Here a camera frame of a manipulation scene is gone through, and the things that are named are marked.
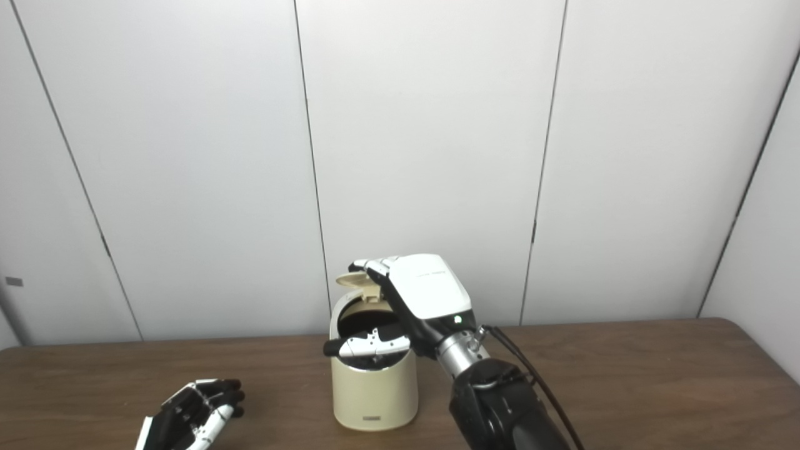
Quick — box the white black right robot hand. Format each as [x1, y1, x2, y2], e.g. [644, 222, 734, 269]
[322, 254, 473, 360]

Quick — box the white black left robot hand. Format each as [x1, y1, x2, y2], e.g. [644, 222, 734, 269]
[135, 378, 246, 450]

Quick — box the cream round bin lid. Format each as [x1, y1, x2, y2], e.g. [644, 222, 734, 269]
[336, 270, 391, 305]

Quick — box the cream-colored bin body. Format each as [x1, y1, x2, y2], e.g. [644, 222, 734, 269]
[330, 289, 419, 431]

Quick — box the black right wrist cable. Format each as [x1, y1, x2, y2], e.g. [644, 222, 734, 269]
[478, 325, 585, 450]

